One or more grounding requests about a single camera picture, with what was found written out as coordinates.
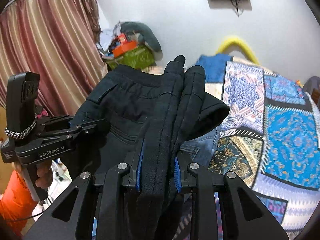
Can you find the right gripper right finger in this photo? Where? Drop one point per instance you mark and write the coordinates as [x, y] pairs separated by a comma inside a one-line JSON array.
[[178, 171]]

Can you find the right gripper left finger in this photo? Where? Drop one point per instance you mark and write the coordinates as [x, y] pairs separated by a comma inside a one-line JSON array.
[[136, 166]]

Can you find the black pants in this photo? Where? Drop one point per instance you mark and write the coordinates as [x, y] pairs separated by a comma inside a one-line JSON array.
[[163, 111]]

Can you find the orange sleeve forearm left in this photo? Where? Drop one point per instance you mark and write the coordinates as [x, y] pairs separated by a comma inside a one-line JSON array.
[[16, 203]]

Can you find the person's left hand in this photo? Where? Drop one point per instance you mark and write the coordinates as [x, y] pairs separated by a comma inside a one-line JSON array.
[[44, 173]]

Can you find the folded blue jeans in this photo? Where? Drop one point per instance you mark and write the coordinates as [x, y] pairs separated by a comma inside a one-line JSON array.
[[201, 149]]

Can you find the blue patchwork bedspread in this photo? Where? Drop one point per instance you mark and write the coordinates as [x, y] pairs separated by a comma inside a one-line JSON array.
[[270, 138]]

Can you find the striped pink curtain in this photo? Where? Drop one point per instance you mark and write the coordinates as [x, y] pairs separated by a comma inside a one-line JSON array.
[[57, 40]]

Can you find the green patterned bag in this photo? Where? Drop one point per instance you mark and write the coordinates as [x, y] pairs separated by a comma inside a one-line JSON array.
[[139, 58]]

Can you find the orange box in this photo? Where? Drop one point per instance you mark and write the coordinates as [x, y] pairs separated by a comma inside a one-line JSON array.
[[121, 45]]

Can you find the yellow foam tube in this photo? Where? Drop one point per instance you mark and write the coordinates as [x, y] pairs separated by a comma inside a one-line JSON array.
[[235, 41]]

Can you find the grey backpack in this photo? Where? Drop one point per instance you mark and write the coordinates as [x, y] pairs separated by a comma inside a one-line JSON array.
[[312, 87]]

